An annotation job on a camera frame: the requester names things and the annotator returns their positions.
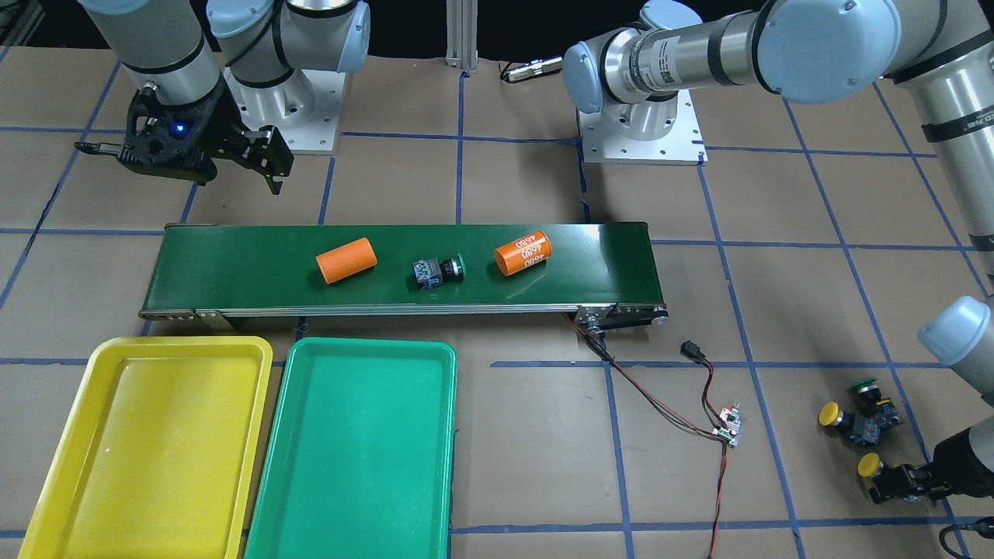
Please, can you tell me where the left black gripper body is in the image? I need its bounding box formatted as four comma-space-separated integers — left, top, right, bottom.
929, 425, 993, 500

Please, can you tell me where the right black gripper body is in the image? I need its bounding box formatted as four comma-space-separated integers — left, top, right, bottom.
116, 78, 249, 184

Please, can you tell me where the yellow push button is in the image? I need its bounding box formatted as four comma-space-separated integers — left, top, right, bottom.
857, 453, 933, 505
818, 402, 883, 448

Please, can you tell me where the plain orange cylinder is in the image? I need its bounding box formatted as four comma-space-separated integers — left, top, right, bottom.
314, 237, 377, 284

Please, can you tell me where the green push button dark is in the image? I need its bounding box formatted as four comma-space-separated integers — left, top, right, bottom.
412, 254, 466, 290

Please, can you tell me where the orange cylinder with numbers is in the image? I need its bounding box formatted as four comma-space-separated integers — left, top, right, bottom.
493, 230, 554, 277

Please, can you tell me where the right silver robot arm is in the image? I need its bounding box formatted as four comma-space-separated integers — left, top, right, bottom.
75, 1, 372, 194

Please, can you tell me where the green conveyor belt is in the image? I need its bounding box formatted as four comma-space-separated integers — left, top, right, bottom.
139, 222, 669, 333

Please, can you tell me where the small red circuit board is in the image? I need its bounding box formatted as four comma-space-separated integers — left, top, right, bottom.
713, 404, 743, 449

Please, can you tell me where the yellow plastic tray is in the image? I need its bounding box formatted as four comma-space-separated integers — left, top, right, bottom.
19, 335, 273, 558

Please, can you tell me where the green plastic tray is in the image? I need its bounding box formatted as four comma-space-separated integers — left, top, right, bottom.
245, 337, 457, 558

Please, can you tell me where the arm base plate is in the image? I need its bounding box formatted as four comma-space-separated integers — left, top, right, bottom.
576, 91, 709, 165
224, 68, 350, 155

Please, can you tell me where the aluminium frame post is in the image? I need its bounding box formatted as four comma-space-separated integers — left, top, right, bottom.
445, 0, 478, 74

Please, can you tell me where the red black wire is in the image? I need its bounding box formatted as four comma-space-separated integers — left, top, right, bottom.
563, 311, 739, 559

